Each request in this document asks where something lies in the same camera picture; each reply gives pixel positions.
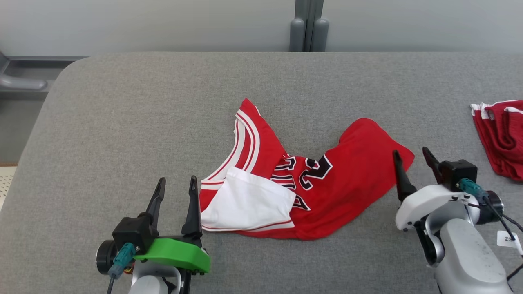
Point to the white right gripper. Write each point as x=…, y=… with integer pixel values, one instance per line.
x=425, y=202

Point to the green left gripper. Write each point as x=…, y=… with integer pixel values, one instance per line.
x=175, y=251

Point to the red white basketball jersey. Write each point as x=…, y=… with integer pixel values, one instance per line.
x=347, y=183

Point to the red shorts white waistband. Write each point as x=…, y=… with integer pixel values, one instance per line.
x=502, y=139

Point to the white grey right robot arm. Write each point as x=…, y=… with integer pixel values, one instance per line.
x=466, y=253

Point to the cream perforated basket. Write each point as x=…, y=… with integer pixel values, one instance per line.
x=6, y=183

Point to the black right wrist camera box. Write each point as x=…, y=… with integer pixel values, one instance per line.
x=459, y=171

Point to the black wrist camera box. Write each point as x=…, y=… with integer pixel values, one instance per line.
x=459, y=171
x=132, y=232

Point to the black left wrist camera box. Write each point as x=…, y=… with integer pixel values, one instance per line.
x=132, y=232

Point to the grey double cylinder post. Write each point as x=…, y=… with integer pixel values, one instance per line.
x=309, y=24

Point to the grey metal frame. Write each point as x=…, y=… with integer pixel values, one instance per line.
x=41, y=65

